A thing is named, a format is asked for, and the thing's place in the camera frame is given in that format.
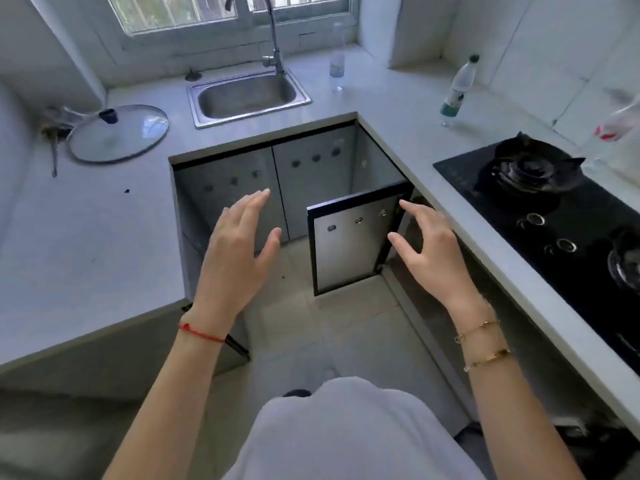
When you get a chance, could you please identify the person's right hand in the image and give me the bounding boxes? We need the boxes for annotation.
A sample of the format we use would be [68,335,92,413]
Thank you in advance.
[387,199,490,316]

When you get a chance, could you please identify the black glass gas stove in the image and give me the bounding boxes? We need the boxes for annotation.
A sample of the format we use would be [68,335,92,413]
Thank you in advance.
[432,132,640,376]

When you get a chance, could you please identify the metal valve pipe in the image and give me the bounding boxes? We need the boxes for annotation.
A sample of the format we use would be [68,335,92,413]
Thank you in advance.
[39,106,77,178]

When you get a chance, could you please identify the open black framed cabinet door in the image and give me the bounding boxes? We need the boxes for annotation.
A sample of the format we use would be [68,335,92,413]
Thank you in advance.
[306,180,414,297]

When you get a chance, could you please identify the thin gold chain bracelet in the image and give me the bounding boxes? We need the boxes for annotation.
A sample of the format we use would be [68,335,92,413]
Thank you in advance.
[453,318,501,344]

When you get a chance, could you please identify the red string bracelet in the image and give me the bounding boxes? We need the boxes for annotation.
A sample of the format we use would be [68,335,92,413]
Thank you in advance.
[177,322,226,344]

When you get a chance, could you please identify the glass pot lid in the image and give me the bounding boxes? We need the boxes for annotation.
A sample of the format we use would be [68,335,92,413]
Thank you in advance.
[66,104,170,165]

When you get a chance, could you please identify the clear plastic bottle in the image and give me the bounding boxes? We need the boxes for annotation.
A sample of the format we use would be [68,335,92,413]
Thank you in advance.
[328,22,348,93]

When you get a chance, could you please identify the green label water bottle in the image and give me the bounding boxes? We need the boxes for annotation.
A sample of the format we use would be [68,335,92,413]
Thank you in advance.
[439,54,481,128]

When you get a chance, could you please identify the white bottle with red label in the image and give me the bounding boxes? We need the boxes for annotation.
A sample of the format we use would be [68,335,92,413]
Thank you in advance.
[593,94,640,143]

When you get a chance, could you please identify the black stove burner grate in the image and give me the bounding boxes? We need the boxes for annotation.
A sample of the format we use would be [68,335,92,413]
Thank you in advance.
[474,132,587,196]
[607,229,640,291]

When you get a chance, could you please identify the person's white shirt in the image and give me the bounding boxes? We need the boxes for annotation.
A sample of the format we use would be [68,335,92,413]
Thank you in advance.
[222,377,489,480]

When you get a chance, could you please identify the white framed window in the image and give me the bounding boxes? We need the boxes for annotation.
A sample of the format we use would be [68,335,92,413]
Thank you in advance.
[104,0,360,36]

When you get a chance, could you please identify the person's right forearm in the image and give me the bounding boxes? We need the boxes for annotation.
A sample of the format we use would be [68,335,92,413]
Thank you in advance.
[447,299,587,480]

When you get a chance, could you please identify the chrome gooseneck faucet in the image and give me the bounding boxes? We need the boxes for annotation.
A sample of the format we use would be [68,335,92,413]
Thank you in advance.
[224,0,287,76]

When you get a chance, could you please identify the stainless steel sink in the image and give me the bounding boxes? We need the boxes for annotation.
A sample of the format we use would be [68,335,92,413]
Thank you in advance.
[186,70,313,130]

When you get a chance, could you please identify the person's left hand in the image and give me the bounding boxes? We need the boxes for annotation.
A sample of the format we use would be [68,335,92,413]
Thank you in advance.
[192,189,283,321]

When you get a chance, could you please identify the person's dark trousers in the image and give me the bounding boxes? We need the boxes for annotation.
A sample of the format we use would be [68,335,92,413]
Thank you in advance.
[452,421,485,480]

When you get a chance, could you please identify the person's left forearm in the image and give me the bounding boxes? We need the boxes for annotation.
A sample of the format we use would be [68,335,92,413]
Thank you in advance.
[102,315,236,480]

